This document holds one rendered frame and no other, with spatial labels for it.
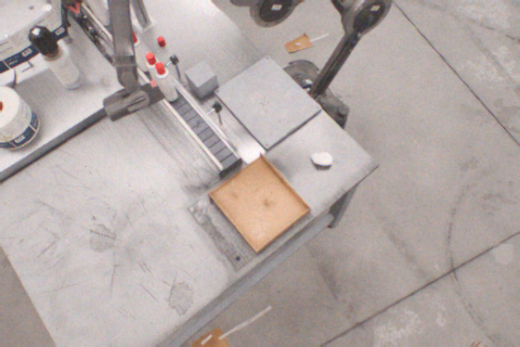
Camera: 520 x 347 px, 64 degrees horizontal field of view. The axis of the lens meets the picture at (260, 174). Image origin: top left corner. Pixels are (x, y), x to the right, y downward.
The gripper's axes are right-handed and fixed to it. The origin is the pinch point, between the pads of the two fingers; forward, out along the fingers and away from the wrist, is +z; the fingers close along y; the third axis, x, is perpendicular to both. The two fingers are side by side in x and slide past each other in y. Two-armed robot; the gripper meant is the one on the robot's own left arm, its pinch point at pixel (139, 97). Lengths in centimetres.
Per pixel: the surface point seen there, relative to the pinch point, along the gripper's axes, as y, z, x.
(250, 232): -13, -5, 60
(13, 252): 68, 17, 32
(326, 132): -60, 10, 43
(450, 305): -93, 21, 163
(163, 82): -10.3, 21.3, -1.0
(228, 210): -10, 3, 51
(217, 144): -18.0, 14.9, 28.7
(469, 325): -95, 13, 173
